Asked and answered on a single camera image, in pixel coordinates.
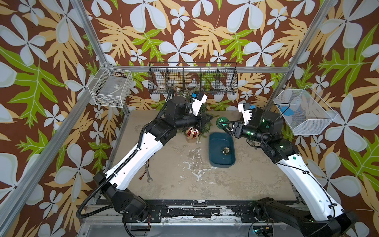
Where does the silver wrench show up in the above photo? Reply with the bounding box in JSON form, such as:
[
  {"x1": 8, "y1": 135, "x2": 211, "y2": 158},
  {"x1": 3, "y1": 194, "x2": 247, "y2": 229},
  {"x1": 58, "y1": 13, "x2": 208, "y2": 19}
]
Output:
[{"x1": 139, "y1": 161, "x2": 153, "y2": 183}]

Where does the white round item in basket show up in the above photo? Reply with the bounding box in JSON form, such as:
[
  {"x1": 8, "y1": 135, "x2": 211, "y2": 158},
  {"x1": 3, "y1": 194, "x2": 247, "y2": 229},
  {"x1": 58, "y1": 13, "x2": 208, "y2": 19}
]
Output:
[{"x1": 186, "y1": 83, "x2": 198, "y2": 91}]

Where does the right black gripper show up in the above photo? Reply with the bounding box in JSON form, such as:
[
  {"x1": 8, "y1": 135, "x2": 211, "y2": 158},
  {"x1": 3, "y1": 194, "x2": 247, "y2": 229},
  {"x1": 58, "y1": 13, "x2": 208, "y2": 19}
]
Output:
[{"x1": 220, "y1": 121, "x2": 270, "y2": 147}]

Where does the red gold striped ornament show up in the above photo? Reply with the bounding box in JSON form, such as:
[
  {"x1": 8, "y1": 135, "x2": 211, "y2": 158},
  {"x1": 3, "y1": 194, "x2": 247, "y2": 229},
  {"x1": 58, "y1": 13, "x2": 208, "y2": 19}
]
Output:
[{"x1": 185, "y1": 127, "x2": 200, "y2": 140}]

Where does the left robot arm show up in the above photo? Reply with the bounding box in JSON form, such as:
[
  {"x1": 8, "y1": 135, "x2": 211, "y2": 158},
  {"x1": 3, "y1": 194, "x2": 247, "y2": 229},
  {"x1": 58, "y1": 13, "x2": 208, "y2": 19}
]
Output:
[{"x1": 76, "y1": 89, "x2": 213, "y2": 220}]

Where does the green glitter ball ornament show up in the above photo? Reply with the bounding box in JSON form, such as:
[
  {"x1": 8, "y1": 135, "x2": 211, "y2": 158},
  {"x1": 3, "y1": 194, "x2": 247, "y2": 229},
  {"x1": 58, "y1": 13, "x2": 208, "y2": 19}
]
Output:
[{"x1": 216, "y1": 117, "x2": 230, "y2": 129}]

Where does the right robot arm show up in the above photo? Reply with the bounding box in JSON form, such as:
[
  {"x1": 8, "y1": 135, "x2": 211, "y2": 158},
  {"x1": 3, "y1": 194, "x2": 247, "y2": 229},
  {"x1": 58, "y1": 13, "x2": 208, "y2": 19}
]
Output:
[{"x1": 216, "y1": 103, "x2": 358, "y2": 237}]

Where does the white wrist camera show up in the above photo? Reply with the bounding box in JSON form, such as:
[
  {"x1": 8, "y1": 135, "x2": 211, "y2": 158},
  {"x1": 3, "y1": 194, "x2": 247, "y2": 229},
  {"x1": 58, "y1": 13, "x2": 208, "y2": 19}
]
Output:
[
  {"x1": 191, "y1": 91, "x2": 208, "y2": 117},
  {"x1": 238, "y1": 102, "x2": 256, "y2": 125}
]

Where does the blue object in basket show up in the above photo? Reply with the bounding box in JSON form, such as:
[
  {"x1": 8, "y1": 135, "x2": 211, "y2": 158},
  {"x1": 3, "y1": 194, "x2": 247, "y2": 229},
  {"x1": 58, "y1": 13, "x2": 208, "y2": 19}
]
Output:
[{"x1": 279, "y1": 106, "x2": 295, "y2": 116}]

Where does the white mesh basket right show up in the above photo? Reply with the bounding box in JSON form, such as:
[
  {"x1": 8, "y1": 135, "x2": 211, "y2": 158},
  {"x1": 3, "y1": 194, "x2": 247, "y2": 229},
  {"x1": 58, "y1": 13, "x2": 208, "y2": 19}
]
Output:
[{"x1": 273, "y1": 86, "x2": 338, "y2": 136}]

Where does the black wire basket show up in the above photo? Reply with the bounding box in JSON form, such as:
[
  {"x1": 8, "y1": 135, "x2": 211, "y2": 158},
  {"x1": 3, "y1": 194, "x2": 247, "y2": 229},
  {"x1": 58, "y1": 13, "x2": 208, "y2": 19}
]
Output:
[{"x1": 147, "y1": 62, "x2": 238, "y2": 95}]

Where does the teal plastic tray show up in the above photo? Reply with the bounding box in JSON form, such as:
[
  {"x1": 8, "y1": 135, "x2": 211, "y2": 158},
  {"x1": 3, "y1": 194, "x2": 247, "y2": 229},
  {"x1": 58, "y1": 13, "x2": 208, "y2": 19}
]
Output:
[{"x1": 209, "y1": 132, "x2": 236, "y2": 168}]

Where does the small green christmas tree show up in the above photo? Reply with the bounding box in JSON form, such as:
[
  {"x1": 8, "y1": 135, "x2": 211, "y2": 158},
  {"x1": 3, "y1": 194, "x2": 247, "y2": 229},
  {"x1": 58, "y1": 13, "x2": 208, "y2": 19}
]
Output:
[{"x1": 178, "y1": 91, "x2": 214, "y2": 143}]

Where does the white wire basket left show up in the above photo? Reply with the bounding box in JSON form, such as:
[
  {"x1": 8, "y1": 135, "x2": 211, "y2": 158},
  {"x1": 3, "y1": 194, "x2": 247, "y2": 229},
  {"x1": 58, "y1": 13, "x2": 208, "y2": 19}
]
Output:
[{"x1": 88, "y1": 63, "x2": 133, "y2": 108}]

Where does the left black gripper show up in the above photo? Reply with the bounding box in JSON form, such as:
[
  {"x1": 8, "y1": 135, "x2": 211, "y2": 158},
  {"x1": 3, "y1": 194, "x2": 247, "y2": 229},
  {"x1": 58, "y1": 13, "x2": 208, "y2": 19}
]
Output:
[{"x1": 172, "y1": 110, "x2": 212, "y2": 131}]

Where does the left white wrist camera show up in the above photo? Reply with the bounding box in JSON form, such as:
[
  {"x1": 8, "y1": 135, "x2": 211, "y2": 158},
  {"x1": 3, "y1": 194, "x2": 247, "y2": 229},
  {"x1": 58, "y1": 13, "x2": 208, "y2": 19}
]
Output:
[{"x1": 191, "y1": 91, "x2": 208, "y2": 117}]

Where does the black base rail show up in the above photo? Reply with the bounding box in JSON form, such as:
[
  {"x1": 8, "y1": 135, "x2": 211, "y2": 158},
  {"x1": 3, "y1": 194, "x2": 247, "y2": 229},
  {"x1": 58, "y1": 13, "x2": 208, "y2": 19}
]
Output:
[{"x1": 121, "y1": 199, "x2": 282, "y2": 223}]

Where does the gold ball ornament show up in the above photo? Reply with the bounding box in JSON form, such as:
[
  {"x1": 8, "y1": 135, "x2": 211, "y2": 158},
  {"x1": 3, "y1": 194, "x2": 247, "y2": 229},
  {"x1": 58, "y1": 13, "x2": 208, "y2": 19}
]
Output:
[{"x1": 223, "y1": 147, "x2": 231, "y2": 156}]

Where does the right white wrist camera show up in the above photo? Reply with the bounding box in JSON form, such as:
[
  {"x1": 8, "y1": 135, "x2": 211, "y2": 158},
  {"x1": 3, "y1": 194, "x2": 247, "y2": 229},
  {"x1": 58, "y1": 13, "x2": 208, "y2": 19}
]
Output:
[{"x1": 238, "y1": 102, "x2": 256, "y2": 125}]

